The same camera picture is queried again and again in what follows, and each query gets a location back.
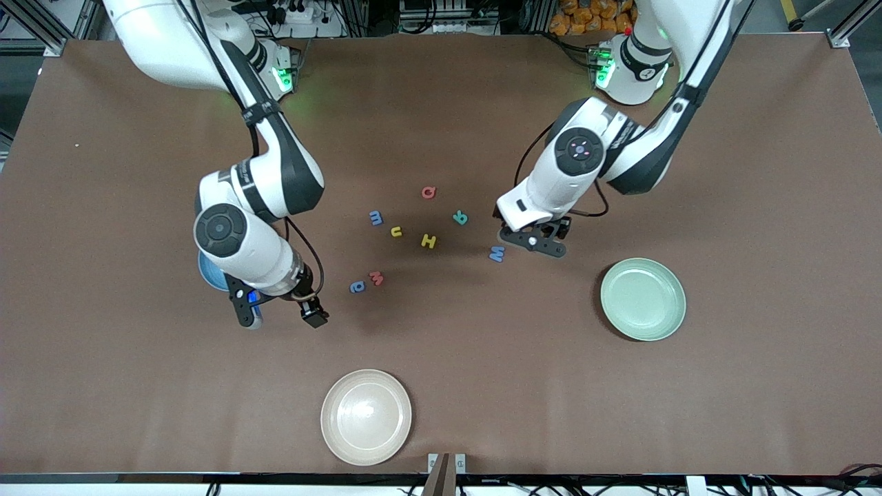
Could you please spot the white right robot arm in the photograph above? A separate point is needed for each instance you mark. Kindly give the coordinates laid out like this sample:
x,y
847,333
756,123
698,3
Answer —
x,y
248,255

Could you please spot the aluminium frame post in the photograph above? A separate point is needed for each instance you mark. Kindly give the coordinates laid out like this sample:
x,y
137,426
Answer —
x,y
839,40
55,47

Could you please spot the orange objects pile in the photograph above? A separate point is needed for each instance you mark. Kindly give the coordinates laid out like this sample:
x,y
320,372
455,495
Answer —
x,y
586,17

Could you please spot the blue plate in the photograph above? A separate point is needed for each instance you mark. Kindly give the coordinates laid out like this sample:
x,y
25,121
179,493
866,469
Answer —
x,y
210,272

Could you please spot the yellow foam letter H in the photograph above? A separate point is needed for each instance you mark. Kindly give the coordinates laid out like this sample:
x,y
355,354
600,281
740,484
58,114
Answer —
x,y
428,240

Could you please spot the teal foam letter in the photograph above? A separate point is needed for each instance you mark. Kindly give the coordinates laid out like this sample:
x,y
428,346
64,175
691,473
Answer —
x,y
460,218

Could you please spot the blue foam letter W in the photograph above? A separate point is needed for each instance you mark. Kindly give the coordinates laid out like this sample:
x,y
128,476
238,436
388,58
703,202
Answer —
x,y
497,254

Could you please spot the blue foam letter m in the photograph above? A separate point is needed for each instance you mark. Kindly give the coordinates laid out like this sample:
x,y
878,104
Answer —
x,y
375,218

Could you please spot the brown wedge bar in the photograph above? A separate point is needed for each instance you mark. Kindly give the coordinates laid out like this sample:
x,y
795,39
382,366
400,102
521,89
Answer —
x,y
441,482

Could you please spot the white power strip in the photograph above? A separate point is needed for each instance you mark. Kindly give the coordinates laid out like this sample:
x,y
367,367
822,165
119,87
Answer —
x,y
293,14

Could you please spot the beige plate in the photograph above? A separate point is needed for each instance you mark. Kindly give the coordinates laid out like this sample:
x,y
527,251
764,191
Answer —
x,y
366,417

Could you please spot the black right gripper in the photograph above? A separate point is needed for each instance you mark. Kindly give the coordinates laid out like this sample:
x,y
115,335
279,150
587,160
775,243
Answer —
x,y
307,300

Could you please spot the red foam letter w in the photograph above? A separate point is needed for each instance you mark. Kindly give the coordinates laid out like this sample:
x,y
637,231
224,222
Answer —
x,y
376,277

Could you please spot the small metal table bracket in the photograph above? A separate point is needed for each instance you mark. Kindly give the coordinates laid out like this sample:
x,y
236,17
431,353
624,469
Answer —
x,y
460,464

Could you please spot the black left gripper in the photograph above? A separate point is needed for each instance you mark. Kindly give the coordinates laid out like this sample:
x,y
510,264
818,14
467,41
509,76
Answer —
x,y
559,228

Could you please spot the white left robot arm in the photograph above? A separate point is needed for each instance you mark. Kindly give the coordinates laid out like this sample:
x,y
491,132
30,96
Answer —
x,y
572,172

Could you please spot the red foam letter Q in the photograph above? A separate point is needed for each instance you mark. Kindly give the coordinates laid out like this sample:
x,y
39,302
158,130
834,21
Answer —
x,y
428,192

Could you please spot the blue foam letter a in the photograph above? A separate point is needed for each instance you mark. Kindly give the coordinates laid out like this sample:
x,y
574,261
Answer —
x,y
357,286

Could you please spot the light green plate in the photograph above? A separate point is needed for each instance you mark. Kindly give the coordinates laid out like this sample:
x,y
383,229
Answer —
x,y
643,299

